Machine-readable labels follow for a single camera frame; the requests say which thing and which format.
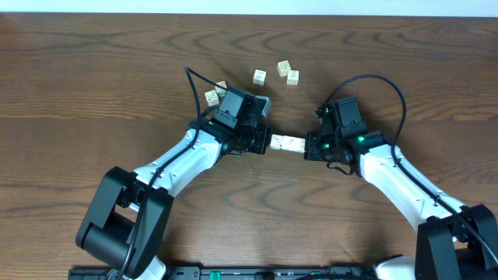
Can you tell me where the wooden block green edge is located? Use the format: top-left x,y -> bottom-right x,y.
270,134 -> 284,149

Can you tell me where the wooden block yellow violin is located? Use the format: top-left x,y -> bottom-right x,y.
281,135 -> 300,152

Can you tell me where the wooden block green L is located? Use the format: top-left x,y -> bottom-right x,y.
294,138 -> 306,152

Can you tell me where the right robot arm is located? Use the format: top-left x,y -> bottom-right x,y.
304,126 -> 497,279

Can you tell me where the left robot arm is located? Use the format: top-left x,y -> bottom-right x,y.
75,121 -> 270,279

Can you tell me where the wooden block green side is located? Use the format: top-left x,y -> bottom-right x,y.
215,81 -> 227,98

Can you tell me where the wooden block green letter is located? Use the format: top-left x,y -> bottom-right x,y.
205,89 -> 219,107

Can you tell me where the wooden block umbrella drawing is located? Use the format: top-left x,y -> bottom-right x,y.
253,69 -> 267,86

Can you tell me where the wooden block red side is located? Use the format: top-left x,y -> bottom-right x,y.
286,70 -> 300,86

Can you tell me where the wooden block yellow side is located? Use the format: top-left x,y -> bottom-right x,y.
277,60 -> 292,77

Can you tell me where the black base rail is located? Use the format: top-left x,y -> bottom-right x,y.
68,257 -> 419,280

